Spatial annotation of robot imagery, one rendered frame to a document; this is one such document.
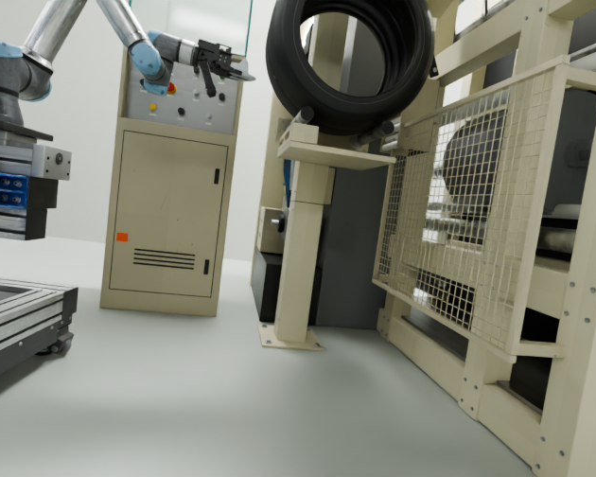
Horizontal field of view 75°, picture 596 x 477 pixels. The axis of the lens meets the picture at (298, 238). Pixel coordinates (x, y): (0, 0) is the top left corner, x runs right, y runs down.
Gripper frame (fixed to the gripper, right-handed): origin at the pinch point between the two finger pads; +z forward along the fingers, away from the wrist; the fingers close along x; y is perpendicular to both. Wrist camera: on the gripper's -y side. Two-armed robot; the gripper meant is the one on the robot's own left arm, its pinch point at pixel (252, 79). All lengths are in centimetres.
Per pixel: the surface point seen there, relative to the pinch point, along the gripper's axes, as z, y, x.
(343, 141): 42.4, -6.0, 22.3
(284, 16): 5.3, 18.5, -11.3
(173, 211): -22, -54, 55
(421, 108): 70, 15, 18
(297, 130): 18.0, -14.3, -12.2
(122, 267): -39, -85, 55
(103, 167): -122, -42, 272
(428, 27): 52, 31, -12
